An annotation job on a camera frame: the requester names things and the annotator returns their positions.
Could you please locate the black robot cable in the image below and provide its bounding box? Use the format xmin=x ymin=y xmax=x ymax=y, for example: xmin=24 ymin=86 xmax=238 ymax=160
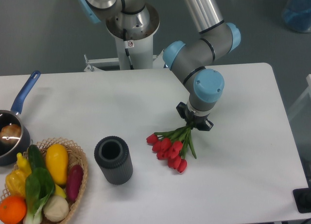
xmin=122 ymin=29 xmax=134 ymax=70

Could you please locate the yellow squash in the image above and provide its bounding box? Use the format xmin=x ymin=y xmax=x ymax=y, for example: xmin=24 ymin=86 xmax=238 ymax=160
xmin=45 ymin=144 xmax=69 ymax=186

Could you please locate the brown bread roll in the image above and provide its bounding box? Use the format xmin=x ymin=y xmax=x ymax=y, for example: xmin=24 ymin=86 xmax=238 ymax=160
xmin=0 ymin=124 xmax=21 ymax=145

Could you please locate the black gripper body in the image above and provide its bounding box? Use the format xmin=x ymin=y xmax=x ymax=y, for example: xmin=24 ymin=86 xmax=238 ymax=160
xmin=185 ymin=108 xmax=208 ymax=124

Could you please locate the blue translucent container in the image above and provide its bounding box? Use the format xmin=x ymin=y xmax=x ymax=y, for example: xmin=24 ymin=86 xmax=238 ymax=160
xmin=282 ymin=0 xmax=311 ymax=33

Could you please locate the orange fruit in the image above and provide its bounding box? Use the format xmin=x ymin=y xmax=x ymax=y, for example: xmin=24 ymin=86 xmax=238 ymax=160
xmin=0 ymin=196 xmax=27 ymax=224

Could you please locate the red tulip bouquet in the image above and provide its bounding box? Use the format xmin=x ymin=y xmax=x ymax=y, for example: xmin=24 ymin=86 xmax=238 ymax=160
xmin=146 ymin=123 xmax=197 ymax=173

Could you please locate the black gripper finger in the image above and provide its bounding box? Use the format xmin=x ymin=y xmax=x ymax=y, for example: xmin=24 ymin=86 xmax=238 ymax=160
xmin=176 ymin=102 xmax=190 ymax=124
xmin=194 ymin=119 xmax=214 ymax=131

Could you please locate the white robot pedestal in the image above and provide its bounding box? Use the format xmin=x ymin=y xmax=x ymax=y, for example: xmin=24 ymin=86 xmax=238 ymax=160
xmin=85 ymin=3 xmax=160 ymax=71

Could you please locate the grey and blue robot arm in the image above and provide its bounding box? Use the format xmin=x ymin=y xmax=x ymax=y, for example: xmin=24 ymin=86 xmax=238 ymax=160
xmin=78 ymin=0 xmax=241 ymax=131

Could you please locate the small yellow pepper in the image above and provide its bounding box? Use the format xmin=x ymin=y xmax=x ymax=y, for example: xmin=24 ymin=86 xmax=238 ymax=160
xmin=17 ymin=153 xmax=32 ymax=176

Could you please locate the black device at edge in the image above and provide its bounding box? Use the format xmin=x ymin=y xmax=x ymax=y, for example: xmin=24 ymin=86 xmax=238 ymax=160
xmin=293 ymin=188 xmax=311 ymax=213

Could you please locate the yellow banana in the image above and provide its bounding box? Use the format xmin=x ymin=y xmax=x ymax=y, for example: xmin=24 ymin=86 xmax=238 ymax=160
xmin=54 ymin=184 xmax=67 ymax=199

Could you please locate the yellow bell pepper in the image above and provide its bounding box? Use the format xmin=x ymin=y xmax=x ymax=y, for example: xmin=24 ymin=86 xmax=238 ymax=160
xmin=5 ymin=169 xmax=27 ymax=198

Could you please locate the green cucumber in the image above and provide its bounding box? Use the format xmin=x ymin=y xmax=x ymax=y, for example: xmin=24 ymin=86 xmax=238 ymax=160
xmin=27 ymin=144 xmax=46 ymax=171

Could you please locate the beige garlic bulb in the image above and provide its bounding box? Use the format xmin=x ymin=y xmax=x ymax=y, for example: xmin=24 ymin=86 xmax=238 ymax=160
xmin=43 ymin=195 xmax=69 ymax=222

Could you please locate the purple eggplant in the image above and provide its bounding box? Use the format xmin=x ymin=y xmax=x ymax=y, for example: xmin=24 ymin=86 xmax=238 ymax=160
xmin=66 ymin=164 xmax=84 ymax=202

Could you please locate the blue handled saucepan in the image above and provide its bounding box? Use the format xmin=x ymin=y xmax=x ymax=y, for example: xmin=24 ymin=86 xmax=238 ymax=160
xmin=0 ymin=70 xmax=41 ymax=166

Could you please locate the dark grey ribbed vase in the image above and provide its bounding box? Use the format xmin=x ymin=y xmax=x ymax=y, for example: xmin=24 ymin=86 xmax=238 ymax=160
xmin=94 ymin=136 xmax=133 ymax=185

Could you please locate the green bok choy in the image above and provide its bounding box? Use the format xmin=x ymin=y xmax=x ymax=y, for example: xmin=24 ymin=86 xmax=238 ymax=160
xmin=23 ymin=168 xmax=55 ymax=224

